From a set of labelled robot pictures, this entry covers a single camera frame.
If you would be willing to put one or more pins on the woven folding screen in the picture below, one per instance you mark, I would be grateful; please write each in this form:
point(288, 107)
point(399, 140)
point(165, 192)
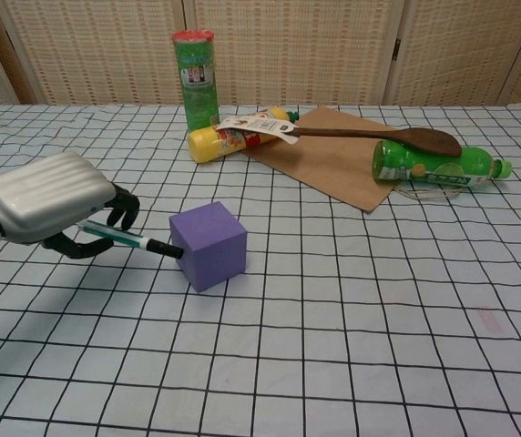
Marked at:
point(288, 50)

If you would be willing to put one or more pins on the green chip can red lid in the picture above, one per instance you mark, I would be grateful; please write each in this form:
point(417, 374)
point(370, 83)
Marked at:
point(198, 82)

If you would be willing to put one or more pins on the green plastic bottle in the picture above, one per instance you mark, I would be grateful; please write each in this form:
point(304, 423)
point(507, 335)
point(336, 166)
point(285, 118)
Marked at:
point(429, 168)

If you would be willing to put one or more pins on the black capped marker pen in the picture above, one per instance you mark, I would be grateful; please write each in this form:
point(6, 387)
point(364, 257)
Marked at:
point(133, 237)

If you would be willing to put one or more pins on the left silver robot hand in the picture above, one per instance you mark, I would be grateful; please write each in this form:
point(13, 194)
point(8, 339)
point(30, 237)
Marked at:
point(42, 200)

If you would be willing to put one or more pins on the yellow mustard bottle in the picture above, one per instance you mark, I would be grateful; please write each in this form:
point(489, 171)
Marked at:
point(224, 141)

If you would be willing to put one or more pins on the wooden spoon with paper tag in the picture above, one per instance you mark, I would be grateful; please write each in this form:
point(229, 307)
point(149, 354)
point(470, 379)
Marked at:
point(356, 133)

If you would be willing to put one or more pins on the purple foam cube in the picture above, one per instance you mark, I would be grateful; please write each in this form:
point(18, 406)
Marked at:
point(210, 246)

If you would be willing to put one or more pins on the white tablecloth with black grid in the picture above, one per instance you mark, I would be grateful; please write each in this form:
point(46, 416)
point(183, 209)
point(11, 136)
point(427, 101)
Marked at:
point(288, 341)

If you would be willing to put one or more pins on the brown paper bag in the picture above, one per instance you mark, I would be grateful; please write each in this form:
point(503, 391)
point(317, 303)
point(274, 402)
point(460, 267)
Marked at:
point(333, 164)

